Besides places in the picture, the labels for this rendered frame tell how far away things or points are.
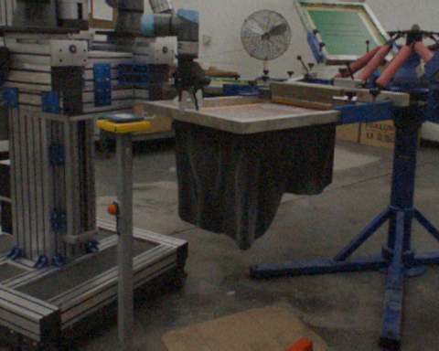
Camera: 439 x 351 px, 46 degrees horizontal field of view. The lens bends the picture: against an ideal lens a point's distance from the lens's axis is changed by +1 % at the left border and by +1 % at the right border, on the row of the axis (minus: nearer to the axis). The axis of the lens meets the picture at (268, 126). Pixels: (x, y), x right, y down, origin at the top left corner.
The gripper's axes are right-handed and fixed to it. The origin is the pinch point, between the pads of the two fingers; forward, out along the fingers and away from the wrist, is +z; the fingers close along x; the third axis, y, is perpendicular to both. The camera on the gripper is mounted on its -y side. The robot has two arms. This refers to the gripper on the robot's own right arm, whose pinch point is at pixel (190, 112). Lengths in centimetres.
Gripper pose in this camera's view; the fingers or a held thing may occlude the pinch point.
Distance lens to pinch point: 179.1
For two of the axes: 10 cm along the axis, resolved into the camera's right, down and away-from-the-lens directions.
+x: -7.2, 0.9, -6.9
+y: -6.9, -1.4, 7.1
